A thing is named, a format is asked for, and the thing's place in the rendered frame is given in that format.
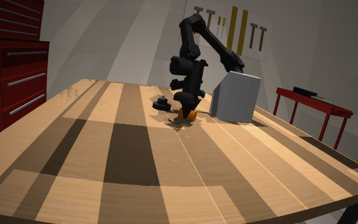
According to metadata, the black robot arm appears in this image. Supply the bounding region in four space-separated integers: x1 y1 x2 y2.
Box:
169 13 245 90

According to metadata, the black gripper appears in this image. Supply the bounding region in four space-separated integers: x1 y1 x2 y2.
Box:
173 75 205 118

